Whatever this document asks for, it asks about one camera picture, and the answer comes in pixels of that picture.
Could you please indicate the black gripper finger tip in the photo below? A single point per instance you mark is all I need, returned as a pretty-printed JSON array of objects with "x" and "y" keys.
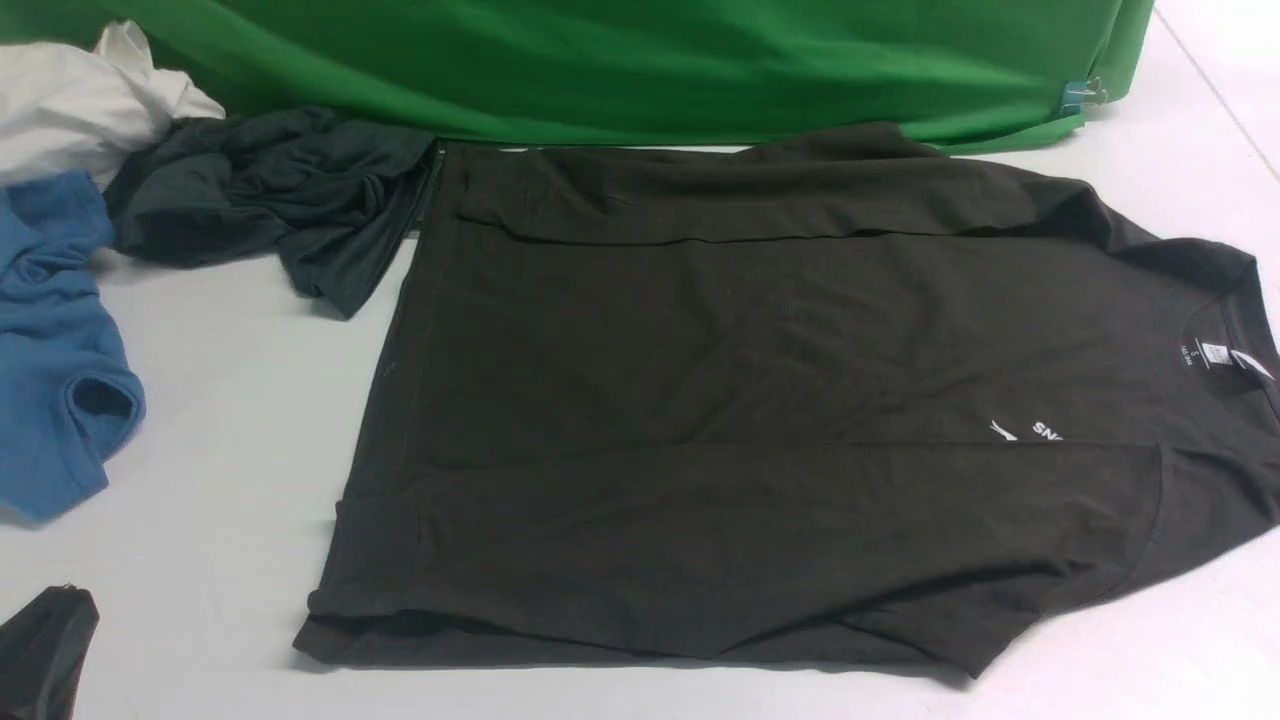
[{"x": 43, "y": 649}]

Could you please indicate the dark gray long-sleeved shirt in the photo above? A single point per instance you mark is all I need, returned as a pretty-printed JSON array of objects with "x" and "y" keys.
[{"x": 834, "y": 400}]

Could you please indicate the blue crumpled garment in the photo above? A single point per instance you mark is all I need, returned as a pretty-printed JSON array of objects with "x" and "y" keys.
[{"x": 69, "y": 400}]

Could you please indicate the dark teal crumpled garment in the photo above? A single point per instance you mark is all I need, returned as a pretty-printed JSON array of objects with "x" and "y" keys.
[{"x": 331, "y": 196}]

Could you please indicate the white crumpled garment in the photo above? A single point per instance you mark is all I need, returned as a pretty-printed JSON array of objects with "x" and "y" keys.
[{"x": 64, "y": 108}]

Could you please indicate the green backdrop cloth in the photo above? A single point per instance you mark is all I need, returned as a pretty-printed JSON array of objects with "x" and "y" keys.
[{"x": 962, "y": 76}]

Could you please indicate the blue binder clip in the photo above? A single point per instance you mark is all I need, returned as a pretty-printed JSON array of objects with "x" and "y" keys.
[{"x": 1080, "y": 95}]

